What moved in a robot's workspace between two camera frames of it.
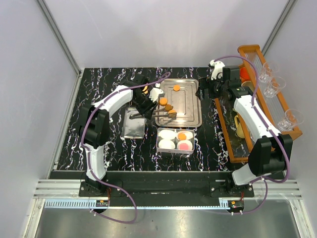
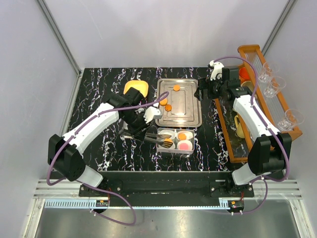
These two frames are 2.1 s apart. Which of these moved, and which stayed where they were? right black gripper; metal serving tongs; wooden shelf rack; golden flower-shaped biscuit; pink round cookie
Moved: metal serving tongs
Stayed: pink round cookie; right black gripper; wooden shelf rack; golden flower-shaped biscuit
